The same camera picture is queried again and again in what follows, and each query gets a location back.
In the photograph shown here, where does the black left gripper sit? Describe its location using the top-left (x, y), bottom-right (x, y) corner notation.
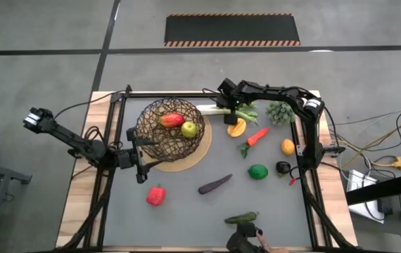
top-left (117, 126), bottom-right (165, 184)

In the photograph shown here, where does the orange papaya half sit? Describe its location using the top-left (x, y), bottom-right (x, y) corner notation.
top-left (227, 117), bottom-right (247, 138)

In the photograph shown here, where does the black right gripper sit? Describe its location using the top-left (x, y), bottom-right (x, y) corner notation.
top-left (215, 82), bottom-right (256, 126)

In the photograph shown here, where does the orange carrot with green leaves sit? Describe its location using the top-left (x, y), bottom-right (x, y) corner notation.
top-left (237, 127), bottom-right (270, 159)

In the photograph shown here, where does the round wooden board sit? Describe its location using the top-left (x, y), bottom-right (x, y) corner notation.
top-left (140, 114), bottom-right (213, 173)

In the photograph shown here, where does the leek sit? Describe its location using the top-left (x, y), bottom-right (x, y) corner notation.
top-left (196, 101), bottom-right (260, 124)

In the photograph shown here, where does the dark purple eggplant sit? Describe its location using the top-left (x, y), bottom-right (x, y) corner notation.
top-left (198, 173), bottom-right (234, 195)

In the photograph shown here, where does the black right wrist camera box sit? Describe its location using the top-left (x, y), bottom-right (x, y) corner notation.
top-left (217, 77), bottom-right (237, 96)

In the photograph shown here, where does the red and yellow mango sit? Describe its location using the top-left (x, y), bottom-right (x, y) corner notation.
top-left (158, 112), bottom-right (186, 129)

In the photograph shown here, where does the yellow power cable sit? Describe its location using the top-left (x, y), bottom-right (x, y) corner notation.
top-left (340, 121), bottom-right (401, 169)

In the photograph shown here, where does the black wire basket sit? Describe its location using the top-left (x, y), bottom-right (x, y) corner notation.
top-left (135, 97), bottom-right (206, 162)

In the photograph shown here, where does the yellow-green apple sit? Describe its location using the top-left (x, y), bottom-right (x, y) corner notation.
top-left (181, 121), bottom-right (198, 139)

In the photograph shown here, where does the red bell pepper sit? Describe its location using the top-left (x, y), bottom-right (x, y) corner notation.
top-left (146, 185), bottom-right (167, 207)

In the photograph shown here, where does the green broccoli cluster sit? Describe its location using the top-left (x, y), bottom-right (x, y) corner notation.
top-left (265, 100), bottom-right (296, 127)

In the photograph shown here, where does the orange citrus fruit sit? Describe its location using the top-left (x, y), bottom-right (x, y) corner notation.
top-left (280, 138), bottom-right (296, 157)

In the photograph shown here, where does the bright green lime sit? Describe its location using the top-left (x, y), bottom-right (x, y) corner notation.
top-left (247, 164), bottom-right (269, 181)

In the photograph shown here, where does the black bulky object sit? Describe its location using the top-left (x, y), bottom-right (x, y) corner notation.
top-left (225, 221), bottom-right (264, 253)

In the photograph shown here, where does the dark avocado half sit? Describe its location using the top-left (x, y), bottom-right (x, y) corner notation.
top-left (276, 160), bottom-right (292, 176)

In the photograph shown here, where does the person's hand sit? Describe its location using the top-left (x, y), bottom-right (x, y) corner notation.
top-left (255, 230), bottom-right (290, 253)

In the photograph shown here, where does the black hazard-striped floor mat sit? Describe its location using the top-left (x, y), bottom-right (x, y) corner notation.
top-left (164, 13), bottom-right (301, 48)

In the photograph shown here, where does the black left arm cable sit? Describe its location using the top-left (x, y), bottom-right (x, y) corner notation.
top-left (54, 90), bottom-right (127, 120)

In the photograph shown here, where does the dark green pepper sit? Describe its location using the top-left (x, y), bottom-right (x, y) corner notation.
top-left (224, 211), bottom-right (260, 225)

